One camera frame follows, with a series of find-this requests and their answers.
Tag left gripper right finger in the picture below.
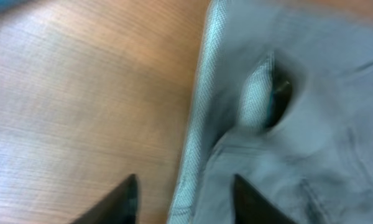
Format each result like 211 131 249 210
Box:
233 174 295 224

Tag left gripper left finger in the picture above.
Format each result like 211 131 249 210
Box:
71 174 139 224

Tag grey shorts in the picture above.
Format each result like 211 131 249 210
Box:
167 1 373 223

